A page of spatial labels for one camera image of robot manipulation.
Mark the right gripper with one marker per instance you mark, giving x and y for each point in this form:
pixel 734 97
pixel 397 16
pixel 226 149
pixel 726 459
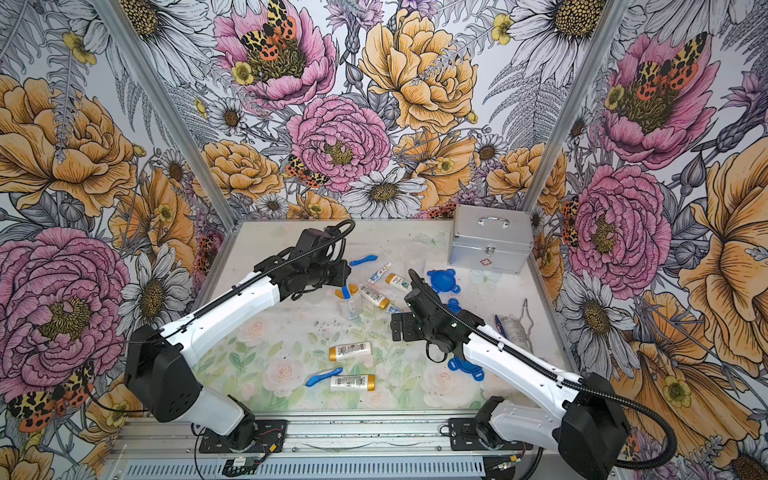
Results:
pixel 408 320

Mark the right aluminium frame post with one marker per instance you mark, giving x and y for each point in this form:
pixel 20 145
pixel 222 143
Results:
pixel 598 50

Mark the aluminium front rail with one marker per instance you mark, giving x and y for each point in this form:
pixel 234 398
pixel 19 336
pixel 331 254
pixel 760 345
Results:
pixel 327 445

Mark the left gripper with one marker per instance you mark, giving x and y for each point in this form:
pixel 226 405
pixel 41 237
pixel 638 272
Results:
pixel 338 280

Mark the small toothpaste far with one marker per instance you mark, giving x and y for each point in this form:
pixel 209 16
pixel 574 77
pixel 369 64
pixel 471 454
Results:
pixel 380 273

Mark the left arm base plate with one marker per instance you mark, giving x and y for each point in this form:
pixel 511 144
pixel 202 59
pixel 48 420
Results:
pixel 251 437

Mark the clear plastic cup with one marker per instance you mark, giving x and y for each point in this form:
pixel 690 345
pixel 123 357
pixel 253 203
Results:
pixel 351 309

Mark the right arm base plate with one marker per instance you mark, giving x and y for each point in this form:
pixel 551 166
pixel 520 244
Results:
pixel 465 434

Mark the white gold tube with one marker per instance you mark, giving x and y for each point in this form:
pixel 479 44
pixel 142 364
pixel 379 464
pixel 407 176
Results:
pixel 365 382
pixel 398 282
pixel 353 289
pixel 374 297
pixel 349 350

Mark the blue lid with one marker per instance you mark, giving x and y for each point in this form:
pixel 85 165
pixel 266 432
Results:
pixel 453 305
pixel 443 281
pixel 475 371

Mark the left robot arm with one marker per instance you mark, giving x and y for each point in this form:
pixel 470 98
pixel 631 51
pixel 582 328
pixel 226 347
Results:
pixel 161 361

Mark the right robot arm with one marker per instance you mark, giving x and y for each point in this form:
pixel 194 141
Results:
pixel 586 429

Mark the aluminium frame post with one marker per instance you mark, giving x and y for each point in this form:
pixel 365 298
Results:
pixel 598 50
pixel 128 42

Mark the left aluminium frame post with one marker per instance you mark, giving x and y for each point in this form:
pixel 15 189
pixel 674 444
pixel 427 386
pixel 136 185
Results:
pixel 128 42

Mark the silver metal case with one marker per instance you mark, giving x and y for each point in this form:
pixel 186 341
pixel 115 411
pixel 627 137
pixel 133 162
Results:
pixel 490 239

